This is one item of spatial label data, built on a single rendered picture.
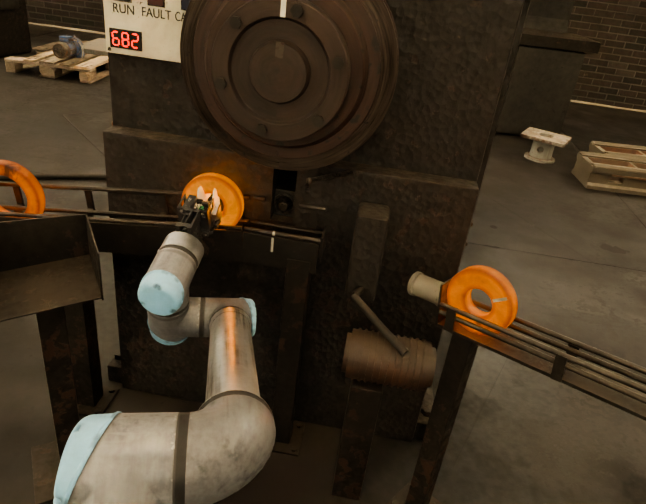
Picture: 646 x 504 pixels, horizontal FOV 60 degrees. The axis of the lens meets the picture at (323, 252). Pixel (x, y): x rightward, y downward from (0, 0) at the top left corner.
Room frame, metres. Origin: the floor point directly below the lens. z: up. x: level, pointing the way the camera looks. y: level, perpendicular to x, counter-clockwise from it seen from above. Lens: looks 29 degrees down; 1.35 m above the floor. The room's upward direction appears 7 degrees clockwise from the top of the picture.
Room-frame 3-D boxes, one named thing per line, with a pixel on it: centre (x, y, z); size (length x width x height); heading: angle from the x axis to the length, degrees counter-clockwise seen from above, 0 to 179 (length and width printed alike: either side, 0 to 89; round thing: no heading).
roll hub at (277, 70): (1.16, 0.13, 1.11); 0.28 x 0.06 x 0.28; 86
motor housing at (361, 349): (1.10, -0.19, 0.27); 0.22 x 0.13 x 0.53; 86
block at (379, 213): (1.25, -0.11, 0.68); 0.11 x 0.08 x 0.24; 176
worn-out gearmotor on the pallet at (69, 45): (5.35, 2.56, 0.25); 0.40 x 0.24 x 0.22; 176
